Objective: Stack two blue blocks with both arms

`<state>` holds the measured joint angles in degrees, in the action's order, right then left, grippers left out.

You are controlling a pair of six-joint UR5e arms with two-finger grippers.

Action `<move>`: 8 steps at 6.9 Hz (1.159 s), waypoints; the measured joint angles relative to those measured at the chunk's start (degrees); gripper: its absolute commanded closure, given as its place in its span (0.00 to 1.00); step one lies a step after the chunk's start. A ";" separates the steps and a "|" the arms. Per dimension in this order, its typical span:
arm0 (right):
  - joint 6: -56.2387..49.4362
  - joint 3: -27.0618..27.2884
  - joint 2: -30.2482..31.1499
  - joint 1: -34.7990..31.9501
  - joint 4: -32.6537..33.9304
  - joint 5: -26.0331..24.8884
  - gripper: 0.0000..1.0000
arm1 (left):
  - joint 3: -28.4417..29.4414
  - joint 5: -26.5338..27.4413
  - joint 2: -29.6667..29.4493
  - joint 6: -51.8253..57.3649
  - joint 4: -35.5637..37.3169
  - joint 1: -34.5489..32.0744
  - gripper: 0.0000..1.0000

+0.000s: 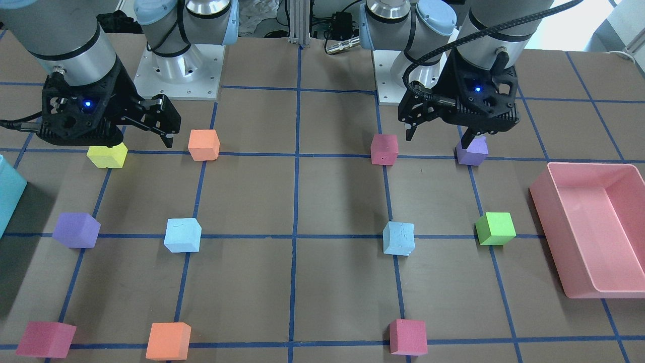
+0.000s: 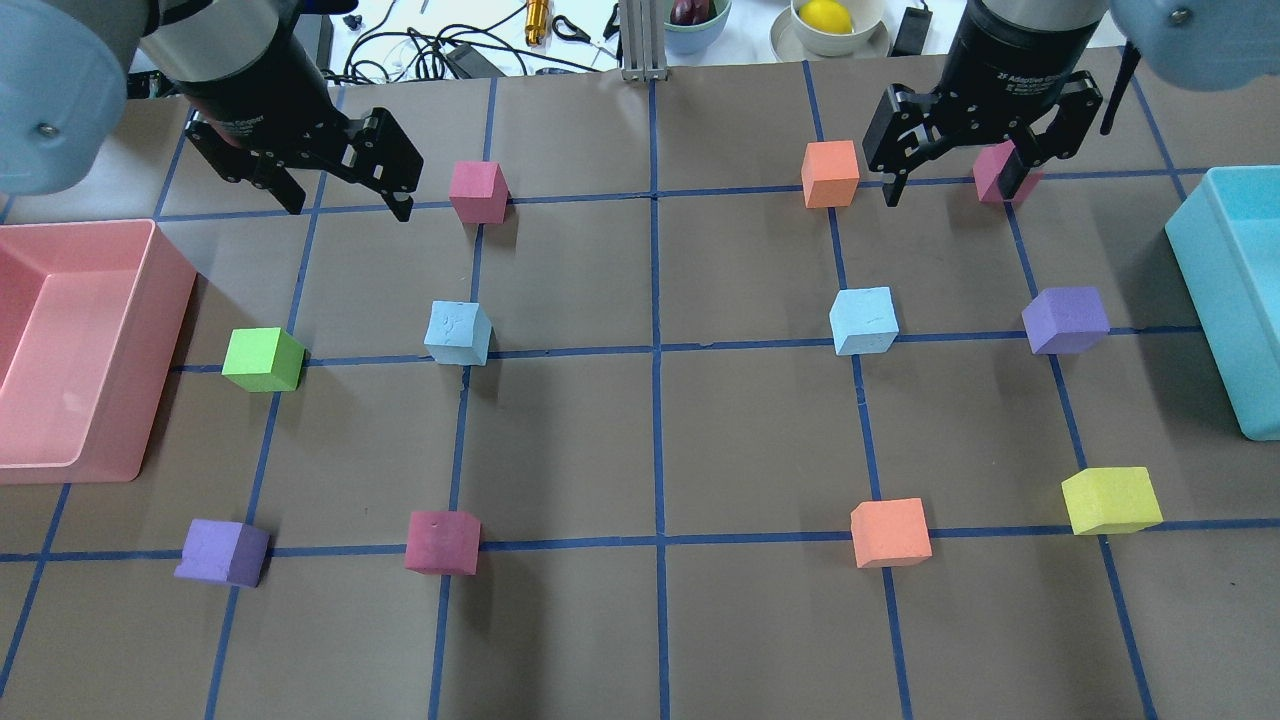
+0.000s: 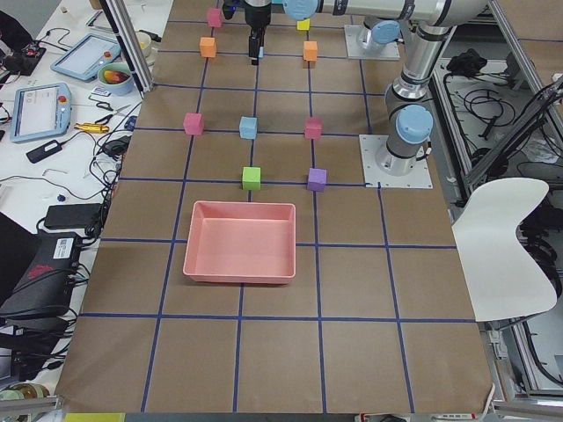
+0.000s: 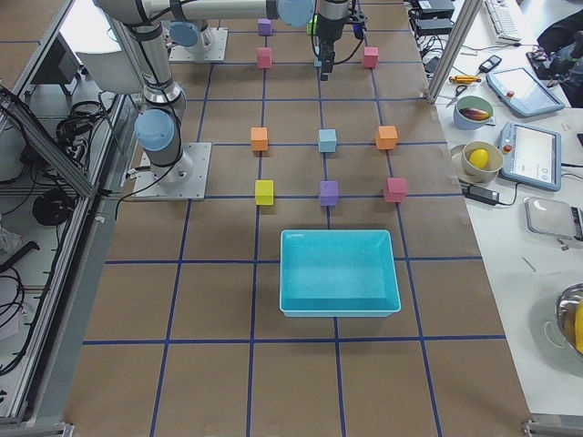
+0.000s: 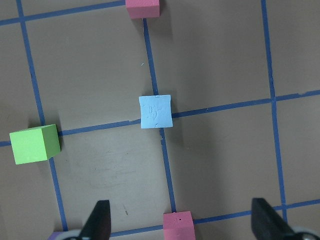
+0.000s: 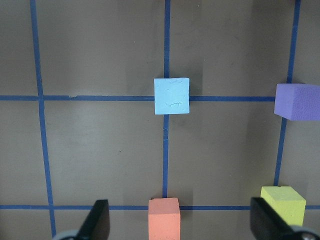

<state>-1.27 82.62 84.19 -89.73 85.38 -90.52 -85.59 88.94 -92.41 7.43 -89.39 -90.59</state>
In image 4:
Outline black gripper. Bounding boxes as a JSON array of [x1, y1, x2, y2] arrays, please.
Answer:
[[315, 16, 366, 81]]

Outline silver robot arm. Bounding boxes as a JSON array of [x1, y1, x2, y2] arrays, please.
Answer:
[[169, 0, 367, 81], [97, 1, 235, 192]]

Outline left far crimson block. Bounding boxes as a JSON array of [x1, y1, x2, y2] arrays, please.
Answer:
[[361, 46, 379, 69]]

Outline green foam block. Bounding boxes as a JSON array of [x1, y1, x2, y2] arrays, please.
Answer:
[[306, 16, 317, 36]]

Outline left near crimson block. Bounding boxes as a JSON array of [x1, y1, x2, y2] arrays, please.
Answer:
[[256, 46, 272, 69]]

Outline left purple foam block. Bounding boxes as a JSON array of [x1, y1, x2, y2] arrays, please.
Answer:
[[257, 18, 273, 36]]

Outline purple foam block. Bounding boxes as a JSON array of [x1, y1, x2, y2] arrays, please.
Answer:
[[319, 180, 339, 207], [257, 18, 273, 36]]

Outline right far orange block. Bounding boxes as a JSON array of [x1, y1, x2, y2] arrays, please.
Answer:
[[374, 126, 398, 150]]

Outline orange block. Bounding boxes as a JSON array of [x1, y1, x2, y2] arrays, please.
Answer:
[[250, 127, 269, 152], [374, 126, 398, 150]]

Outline right near orange block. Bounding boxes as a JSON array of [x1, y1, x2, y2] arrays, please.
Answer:
[[250, 127, 269, 152]]

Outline right purple foam block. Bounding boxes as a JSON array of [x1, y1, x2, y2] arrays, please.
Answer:
[[319, 180, 339, 207]]

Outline yellow foam block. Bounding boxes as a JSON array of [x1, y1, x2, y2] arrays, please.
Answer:
[[254, 179, 274, 206]]

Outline scissors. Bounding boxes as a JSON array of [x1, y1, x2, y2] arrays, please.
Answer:
[[446, 84, 468, 107]]

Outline right crimson foam block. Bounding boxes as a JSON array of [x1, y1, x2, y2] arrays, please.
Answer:
[[384, 178, 408, 203]]

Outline green bowl with fruit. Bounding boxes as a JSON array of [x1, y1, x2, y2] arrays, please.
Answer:
[[453, 96, 494, 130]]

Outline beige plate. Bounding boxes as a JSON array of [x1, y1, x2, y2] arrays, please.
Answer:
[[450, 141, 504, 184]]

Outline yellow lemon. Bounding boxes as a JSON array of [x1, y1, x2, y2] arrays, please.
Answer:
[[467, 148, 489, 169]]

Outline beige bowl with lemon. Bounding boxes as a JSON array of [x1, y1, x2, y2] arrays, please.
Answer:
[[461, 141, 504, 182]]

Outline white keyboard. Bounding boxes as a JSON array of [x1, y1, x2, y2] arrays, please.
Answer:
[[483, 0, 522, 44]]

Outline upper teach pendant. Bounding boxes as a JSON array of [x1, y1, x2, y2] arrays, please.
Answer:
[[486, 67, 565, 117]]

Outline teach pendant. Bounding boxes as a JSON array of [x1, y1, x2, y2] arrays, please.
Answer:
[[498, 122, 562, 192], [486, 67, 565, 117]]

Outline cyan plastic tray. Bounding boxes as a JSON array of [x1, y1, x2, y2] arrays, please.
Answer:
[[279, 229, 402, 318]]

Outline black power adapter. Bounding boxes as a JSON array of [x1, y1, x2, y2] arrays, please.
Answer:
[[462, 185, 499, 206]]

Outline lower teach pendant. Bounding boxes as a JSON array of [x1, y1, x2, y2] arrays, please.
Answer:
[[498, 122, 562, 192]]

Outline grey kitchen scale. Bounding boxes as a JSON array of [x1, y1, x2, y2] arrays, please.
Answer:
[[525, 197, 582, 241]]

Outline steel bowl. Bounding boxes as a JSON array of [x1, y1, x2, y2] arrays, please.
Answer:
[[543, 283, 582, 357]]

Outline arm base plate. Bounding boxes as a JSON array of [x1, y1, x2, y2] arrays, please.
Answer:
[[169, 27, 229, 64], [131, 142, 212, 201]]

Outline orange handled tool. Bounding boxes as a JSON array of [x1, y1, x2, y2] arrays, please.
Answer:
[[448, 75, 482, 85]]

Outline aluminium frame post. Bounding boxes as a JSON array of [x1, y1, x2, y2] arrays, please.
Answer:
[[425, 0, 482, 104]]

